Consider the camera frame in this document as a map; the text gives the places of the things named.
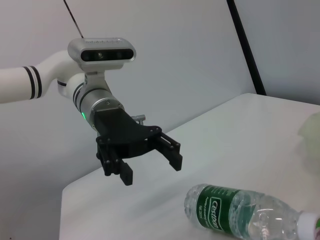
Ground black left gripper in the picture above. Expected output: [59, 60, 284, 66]
[91, 106, 184, 187]

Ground clear green-label water bottle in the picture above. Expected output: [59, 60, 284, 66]
[183, 183, 320, 240]

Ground pale green glass fruit plate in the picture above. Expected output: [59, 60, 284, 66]
[297, 111, 320, 166]

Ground left gripper connector cable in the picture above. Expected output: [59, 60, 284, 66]
[132, 113, 146, 126]

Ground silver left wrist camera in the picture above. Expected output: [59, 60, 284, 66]
[67, 37, 137, 74]

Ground black vertical wall strip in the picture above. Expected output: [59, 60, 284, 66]
[226, 0, 267, 96]

